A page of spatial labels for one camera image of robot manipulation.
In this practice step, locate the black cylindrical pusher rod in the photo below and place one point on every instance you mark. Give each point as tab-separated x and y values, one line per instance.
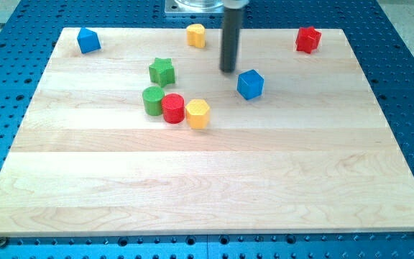
231	27

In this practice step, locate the green star block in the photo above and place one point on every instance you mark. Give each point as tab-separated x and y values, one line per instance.
162	72

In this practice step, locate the red star block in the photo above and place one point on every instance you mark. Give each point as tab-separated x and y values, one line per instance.
307	39

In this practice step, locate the wooden board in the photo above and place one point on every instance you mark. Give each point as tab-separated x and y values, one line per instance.
313	153

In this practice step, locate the yellow heart block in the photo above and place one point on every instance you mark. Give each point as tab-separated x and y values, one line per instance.
196	34

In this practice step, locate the blue cube block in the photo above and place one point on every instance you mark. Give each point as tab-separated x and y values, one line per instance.
250	84

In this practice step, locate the yellow hexagon block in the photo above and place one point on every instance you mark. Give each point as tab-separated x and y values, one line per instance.
197	113

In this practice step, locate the red cylinder block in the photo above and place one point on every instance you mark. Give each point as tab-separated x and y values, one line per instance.
173	108

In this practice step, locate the green cylinder block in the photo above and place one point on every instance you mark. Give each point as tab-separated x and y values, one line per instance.
152	99

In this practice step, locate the blue pentagon block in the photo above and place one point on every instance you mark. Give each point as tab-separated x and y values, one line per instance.
88	40

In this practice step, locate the blue perforated table plate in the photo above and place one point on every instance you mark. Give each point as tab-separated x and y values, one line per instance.
381	34

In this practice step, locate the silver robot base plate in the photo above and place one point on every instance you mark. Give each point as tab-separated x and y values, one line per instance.
196	7

